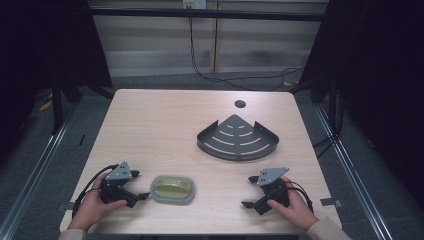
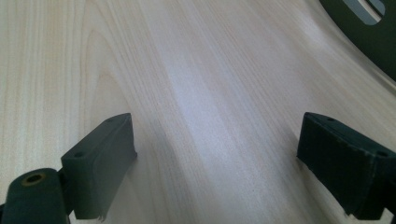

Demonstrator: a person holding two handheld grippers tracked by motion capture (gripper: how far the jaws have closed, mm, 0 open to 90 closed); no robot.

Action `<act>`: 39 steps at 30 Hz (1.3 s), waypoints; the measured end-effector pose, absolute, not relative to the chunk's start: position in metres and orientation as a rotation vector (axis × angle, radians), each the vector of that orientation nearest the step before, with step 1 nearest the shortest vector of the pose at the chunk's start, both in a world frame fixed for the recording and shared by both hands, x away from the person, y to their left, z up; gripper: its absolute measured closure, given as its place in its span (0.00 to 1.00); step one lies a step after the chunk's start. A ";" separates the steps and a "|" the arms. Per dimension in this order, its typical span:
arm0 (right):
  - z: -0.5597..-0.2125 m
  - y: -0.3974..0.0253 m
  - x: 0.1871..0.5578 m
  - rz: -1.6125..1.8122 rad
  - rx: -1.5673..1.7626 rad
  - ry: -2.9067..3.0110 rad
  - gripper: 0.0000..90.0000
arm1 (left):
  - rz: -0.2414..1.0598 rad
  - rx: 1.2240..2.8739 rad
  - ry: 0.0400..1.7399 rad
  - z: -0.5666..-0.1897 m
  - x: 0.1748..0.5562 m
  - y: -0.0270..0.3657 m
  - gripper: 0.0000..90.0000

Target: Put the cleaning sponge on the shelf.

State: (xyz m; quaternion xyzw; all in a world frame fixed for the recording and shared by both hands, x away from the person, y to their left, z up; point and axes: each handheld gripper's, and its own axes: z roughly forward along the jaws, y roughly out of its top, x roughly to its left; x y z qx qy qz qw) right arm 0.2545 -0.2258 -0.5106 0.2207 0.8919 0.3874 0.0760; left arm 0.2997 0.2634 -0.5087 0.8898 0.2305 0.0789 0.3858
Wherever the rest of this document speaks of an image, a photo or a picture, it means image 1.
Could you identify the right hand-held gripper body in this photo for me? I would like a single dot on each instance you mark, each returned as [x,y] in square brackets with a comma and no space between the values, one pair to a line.
[271,193]

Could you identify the grey and green soap dish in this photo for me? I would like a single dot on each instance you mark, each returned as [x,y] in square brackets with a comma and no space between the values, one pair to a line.
[172,189]

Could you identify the round black table grommet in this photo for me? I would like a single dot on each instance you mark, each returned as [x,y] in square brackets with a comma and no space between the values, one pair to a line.
[240,103]

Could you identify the black horizontal frame bar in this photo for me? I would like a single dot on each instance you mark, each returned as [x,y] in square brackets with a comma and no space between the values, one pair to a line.
[150,13]

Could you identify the person's right hand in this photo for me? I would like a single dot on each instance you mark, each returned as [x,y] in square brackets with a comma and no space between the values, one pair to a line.
[296,210]

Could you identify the dark curtain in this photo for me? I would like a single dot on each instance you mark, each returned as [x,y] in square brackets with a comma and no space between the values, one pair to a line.
[40,40]
[383,66]

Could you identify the grey tape piece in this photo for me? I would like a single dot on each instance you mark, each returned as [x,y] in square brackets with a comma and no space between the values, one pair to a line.
[330,202]
[62,206]

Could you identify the black stand leg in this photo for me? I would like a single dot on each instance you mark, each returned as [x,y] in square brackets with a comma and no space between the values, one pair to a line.
[332,100]
[57,110]

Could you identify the yellow floor scrap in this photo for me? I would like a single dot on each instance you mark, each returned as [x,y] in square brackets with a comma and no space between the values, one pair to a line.
[45,106]

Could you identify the metal floor rail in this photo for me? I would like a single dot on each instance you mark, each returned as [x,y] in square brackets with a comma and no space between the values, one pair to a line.
[36,170]
[353,180]

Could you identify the person's left hand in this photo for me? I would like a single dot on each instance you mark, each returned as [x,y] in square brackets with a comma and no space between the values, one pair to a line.
[91,208]

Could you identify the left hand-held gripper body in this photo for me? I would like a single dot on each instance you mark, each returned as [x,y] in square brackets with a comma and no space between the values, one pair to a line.
[115,191]

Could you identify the dark grey corner shelf rack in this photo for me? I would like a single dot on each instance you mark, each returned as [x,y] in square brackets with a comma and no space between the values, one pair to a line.
[237,133]

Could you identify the white wall power outlet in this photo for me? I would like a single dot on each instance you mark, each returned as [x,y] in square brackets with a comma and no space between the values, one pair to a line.
[194,3]

